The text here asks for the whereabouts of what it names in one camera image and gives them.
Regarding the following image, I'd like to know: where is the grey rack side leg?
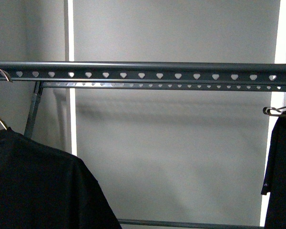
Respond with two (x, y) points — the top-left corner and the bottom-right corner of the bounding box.
(24, 82), (43, 138)

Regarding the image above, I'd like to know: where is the black t-shirt on right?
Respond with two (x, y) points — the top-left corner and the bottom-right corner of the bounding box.
(261, 117), (286, 229)

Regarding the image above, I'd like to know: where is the grey perforated front rack rail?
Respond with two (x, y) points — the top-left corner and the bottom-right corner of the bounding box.
(0, 61), (286, 86)

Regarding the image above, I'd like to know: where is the grey perforated rack rail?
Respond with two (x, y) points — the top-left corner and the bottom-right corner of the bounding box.
(42, 82), (286, 92)
(0, 61), (286, 86)

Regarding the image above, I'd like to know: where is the grey lower rack bar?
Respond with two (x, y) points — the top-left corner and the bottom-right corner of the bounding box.
(118, 219), (264, 229)

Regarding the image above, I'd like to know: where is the black t-shirt with print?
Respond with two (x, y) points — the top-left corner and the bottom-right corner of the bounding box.
(0, 129), (120, 229)

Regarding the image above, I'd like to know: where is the silver metal clothes hanger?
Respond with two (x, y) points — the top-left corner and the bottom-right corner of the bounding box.
(263, 106), (286, 117)

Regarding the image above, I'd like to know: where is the grey perforated rear rack rail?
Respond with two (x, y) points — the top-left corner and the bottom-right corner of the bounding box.
(42, 82), (286, 92)

